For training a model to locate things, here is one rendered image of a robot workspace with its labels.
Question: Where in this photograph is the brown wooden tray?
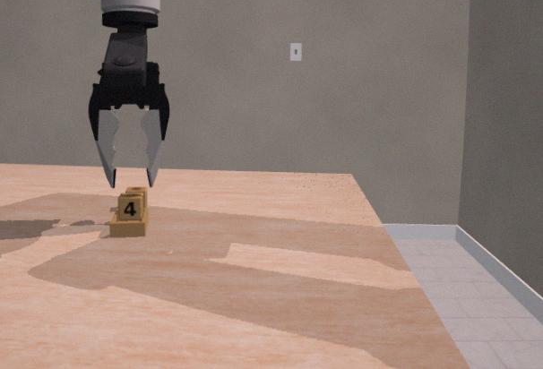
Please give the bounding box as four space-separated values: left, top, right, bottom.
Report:
109 208 149 237

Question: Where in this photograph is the brown wooden number cube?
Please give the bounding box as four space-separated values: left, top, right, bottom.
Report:
118 193 143 220
125 187 148 208

